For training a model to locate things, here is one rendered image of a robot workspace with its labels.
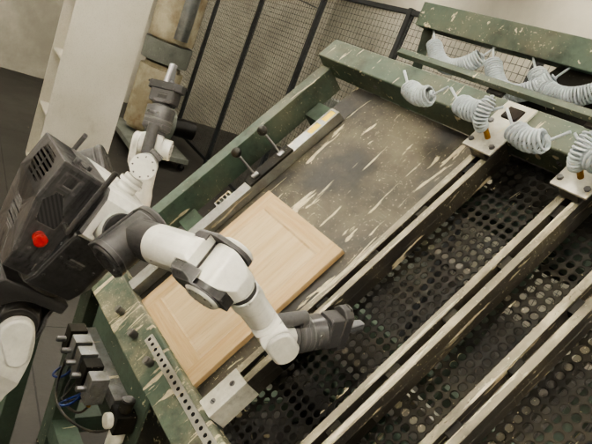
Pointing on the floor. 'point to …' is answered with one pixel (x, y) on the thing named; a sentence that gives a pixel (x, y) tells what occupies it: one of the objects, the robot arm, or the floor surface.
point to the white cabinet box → (89, 70)
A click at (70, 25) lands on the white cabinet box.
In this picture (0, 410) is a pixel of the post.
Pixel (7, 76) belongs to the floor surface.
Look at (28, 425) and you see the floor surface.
